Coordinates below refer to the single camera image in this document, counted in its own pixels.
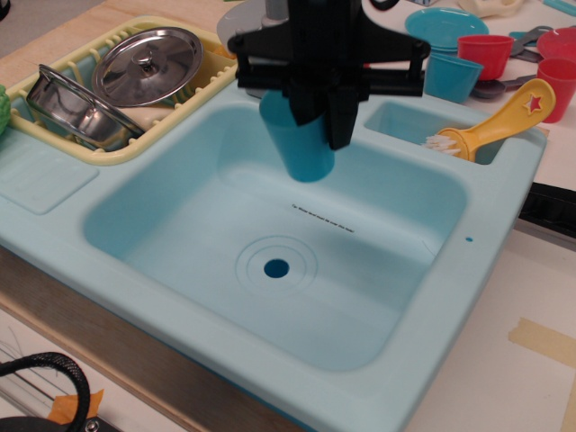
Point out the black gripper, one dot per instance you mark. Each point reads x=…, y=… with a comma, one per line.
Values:
x=334, y=47

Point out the tall blue plastic cup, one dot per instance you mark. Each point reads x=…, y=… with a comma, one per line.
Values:
x=304, y=149

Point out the short blue plastic cup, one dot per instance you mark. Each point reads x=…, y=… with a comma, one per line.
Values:
x=450, y=78

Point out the red plastic bowl cup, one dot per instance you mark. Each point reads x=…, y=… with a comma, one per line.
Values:
x=492, y=52

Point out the light blue toy sink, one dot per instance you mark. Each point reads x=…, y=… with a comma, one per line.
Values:
x=334, y=301

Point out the red plastic cup right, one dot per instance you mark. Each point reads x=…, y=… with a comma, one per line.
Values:
x=559, y=73

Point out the grey toy faucet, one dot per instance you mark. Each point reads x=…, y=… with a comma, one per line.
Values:
x=276, y=13

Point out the grey plastic plate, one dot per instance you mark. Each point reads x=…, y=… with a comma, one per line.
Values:
x=246, y=16

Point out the blue plastic plates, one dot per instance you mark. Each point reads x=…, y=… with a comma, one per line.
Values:
x=442, y=27

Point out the grey plastic spoon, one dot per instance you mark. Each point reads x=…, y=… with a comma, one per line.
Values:
x=492, y=89

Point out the steel pot lid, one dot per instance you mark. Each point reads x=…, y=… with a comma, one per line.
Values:
x=148, y=67

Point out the cream plastic object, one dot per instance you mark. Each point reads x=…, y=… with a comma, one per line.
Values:
x=491, y=8

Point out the grey plastic utensil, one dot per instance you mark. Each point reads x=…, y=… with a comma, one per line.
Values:
x=519, y=48

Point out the yellow dish brush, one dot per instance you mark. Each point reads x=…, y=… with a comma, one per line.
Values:
x=530, y=105

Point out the yellow dish rack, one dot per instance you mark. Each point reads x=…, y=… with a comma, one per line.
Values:
x=216, y=71

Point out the red bowl far right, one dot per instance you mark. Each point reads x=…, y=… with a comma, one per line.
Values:
x=558, y=44

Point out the black bar at right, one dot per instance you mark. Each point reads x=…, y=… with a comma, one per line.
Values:
x=550, y=207

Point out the steel pot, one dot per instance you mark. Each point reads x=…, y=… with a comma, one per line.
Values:
x=66, y=103

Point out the green toy at left edge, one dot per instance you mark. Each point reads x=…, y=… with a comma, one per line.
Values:
x=5, y=109

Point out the orange tape piece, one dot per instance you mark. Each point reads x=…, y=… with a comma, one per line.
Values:
x=64, y=408

